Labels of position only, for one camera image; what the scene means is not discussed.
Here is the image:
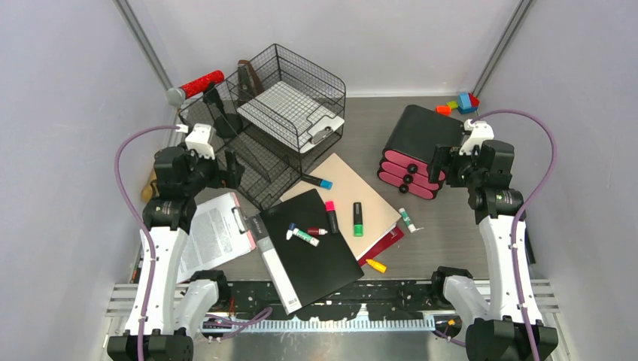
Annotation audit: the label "green cap highlighter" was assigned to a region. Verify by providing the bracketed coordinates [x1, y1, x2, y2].
[353, 202, 363, 237]

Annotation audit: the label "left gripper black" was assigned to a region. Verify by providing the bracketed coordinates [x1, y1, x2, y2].
[181, 143, 244, 197]

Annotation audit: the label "blue cap highlighter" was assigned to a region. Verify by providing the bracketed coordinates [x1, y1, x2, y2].
[300, 174, 333, 190]

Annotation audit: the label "brown object behind organizer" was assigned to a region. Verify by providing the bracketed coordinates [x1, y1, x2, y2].
[237, 59, 264, 106]

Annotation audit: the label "green white correction pen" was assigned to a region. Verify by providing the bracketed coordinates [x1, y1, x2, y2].
[398, 208, 423, 233]

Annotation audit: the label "pink drawer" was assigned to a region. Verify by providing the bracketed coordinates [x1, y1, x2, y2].
[378, 160, 444, 190]

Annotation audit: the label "red notebook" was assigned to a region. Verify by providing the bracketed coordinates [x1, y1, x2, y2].
[357, 224, 404, 266]

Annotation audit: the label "pink cap highlighter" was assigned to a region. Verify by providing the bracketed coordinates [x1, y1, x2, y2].
[325, 201, 340, 234]

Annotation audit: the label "red ink bottle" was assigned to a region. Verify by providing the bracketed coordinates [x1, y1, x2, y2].
[307, 227, 329, 236]

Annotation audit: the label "yellow marker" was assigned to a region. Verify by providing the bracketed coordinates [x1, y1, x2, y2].
[366, 259, 387, 274]

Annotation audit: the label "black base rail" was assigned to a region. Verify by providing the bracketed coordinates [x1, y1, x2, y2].
[211, 280, 454, 321]

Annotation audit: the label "pink clipboard with paper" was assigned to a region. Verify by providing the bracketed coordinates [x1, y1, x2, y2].
[177, 192, 256, 283]

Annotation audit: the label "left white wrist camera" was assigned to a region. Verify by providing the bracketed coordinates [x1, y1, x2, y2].
[185, 123, 215, 160]

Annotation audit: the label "beige folder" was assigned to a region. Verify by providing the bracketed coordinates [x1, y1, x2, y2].
[280, 153, 401, 259]

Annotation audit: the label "wooden stick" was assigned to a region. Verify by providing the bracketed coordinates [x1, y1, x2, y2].
[141, 170, 158, 203]

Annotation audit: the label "black stand in organizer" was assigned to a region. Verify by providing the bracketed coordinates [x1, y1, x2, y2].
[202, 83, 244, 139]

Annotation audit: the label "black clip file folder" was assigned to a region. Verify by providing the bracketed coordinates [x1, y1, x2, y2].
[248, 190, 363, 314]

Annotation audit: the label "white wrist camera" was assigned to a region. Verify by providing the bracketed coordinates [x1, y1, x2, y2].
[459, 119, 494, 156]
[185, 123, 215, 160]

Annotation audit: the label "black pink drawer cabinet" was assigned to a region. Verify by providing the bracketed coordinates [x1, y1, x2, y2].
[377, 105, 464, 200]

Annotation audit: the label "black wire mesh organizer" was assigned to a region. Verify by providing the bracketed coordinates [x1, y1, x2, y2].
[178, 44, 346, 210]

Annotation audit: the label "red glitter microphone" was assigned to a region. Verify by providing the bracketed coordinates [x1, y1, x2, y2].
[165, 70, 225, 108]

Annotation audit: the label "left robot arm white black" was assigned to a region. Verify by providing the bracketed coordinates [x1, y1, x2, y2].
[107, 146, 245, 360]

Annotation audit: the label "colourful toy blocks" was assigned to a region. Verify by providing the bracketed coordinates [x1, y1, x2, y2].
[435, 93, 480, 116]

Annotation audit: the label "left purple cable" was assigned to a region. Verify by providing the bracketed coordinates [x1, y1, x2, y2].
[114, 125, 188, 361]

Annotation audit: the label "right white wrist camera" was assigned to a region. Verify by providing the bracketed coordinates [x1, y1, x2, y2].
[459, 119, 494, 156]

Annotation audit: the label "green white glue stick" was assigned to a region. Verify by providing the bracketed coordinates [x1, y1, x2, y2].
[293, 228, 320, 247]

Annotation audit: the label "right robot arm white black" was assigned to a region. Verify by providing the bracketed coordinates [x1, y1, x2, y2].
[427, 140, 559, 360]

